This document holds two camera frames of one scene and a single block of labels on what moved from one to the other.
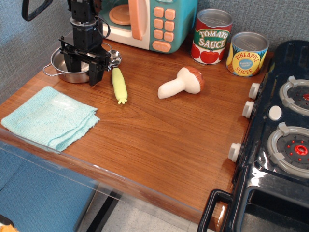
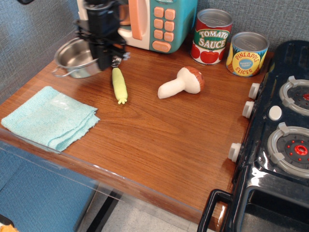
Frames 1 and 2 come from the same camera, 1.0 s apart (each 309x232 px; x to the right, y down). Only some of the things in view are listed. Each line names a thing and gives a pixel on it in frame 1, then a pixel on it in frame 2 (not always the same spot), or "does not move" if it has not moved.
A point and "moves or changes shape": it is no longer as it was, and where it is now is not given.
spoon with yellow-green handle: x=119 y=86 does not move
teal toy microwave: x=164 y=26 does not move
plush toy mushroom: x=189 y=79 does not move
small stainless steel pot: x=58 y=66 moves or changes shape
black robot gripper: x=87 y=42 → x=101 y=31
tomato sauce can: x=212 y=30 does not move
